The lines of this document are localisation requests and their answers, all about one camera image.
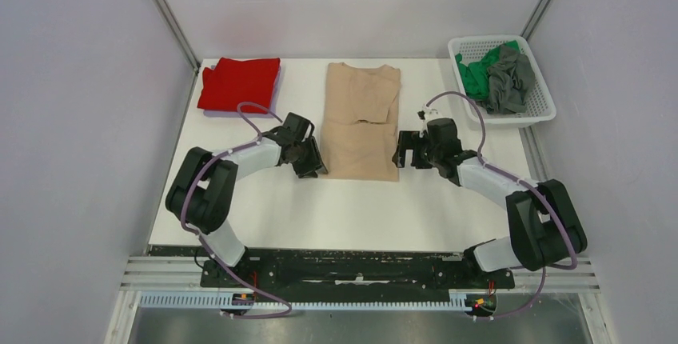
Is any beige t-shirt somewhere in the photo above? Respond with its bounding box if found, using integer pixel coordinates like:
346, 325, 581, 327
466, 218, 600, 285
320, 62, 401, 182

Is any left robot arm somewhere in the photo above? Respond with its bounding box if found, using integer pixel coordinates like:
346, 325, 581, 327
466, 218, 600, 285
165, 112, 327, 286

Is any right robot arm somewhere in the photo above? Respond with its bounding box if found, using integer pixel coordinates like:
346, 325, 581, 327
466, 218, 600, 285
393, 118, 588, 286

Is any red folded t-shirt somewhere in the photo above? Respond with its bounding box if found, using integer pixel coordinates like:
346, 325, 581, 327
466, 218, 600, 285
197, 58, 281, 114

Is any green t-shirt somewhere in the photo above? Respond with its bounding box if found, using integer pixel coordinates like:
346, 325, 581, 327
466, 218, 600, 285
455, 41, 520, 101

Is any lavender folded t-shirt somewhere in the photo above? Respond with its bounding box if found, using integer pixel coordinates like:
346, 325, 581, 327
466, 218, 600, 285
202, 66, 284, 118

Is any white plastic basket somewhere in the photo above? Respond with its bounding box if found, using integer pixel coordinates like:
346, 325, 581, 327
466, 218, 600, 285
448, 35, 556, 128

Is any grey t-shirt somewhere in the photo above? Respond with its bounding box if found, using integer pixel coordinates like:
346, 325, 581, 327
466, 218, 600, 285
481, 46, 536, 115

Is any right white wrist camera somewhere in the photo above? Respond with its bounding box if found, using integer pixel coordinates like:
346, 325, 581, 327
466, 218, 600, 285
417, 106, 441, 133

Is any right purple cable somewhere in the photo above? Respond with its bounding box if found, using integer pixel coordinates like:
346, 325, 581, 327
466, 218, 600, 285
421, 90, 580, 322

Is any purple cable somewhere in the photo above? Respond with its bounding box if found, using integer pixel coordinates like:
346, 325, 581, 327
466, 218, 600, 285
421, 90, 580, 322
180, 101, 293, 320

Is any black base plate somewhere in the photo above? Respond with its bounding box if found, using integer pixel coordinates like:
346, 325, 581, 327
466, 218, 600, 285
231, 248, 515, 303

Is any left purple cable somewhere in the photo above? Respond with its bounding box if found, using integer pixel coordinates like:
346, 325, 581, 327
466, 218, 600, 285
180, 101, 293, 320

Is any white slotted cable duct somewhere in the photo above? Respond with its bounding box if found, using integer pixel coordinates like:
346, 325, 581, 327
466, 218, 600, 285
138, 291, 470, 312

